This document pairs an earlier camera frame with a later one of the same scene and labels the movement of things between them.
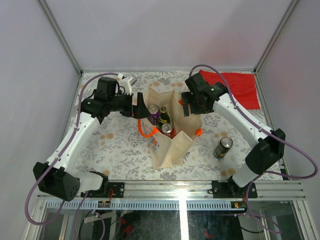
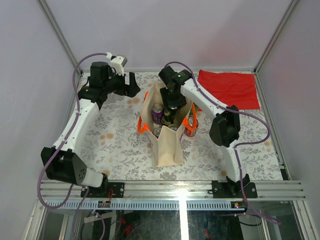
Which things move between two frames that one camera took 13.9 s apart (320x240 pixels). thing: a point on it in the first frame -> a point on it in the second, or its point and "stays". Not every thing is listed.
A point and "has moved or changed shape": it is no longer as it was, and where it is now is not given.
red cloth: [243, 87] stays
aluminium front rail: [194, 190] stays
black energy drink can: [220, 151] has moved or changed shape
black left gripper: [139, 111] -> [130, 89]
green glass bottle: [163, 118] has moved or changed shape
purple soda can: [154, 110] has moved or changed shape
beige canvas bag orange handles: [168, 152] has moved or changed shape
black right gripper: [187, 98] -> [180, 102]
